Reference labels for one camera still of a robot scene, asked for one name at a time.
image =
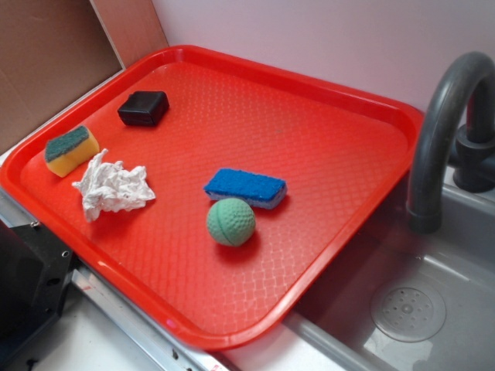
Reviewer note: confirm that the grey plastic sink basin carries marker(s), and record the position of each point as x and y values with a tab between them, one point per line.
457	261

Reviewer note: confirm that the crumpled white paper towel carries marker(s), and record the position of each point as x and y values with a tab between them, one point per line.
109	187

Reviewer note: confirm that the green dimpled ball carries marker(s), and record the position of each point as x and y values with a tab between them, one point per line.
231	222

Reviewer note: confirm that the blue scrub sponge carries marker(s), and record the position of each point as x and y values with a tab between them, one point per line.
260	191

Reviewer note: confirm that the red plastic tray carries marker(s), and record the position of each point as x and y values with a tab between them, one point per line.
340	151

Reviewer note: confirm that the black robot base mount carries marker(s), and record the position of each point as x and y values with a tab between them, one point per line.
27	282

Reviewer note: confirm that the grey toy faucet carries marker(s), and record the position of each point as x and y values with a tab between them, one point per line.
457	131

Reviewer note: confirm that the silver metal rail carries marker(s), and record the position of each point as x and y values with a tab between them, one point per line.
79	322

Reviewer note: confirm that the yellow green sponge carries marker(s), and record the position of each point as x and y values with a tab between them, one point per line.
66	152

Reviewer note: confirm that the black rectangular block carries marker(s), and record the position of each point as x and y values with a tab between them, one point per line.
144	108

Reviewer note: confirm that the grey sink drain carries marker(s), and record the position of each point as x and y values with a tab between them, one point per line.
408	312

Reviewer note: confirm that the brown cardboard panel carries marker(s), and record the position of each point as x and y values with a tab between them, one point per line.
54	52

